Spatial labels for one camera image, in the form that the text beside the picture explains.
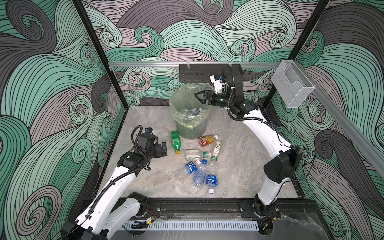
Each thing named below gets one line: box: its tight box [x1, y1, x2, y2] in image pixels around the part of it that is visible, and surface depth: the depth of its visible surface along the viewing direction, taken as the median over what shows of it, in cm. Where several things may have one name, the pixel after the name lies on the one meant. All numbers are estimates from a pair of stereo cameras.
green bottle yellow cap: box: [170, 130, 182, 155], surface depth 97 cm
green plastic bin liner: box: [169, 82, 215, 130], surface depth 87 cm
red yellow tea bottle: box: [198, 134, 219, 148], surface depth 97 cm
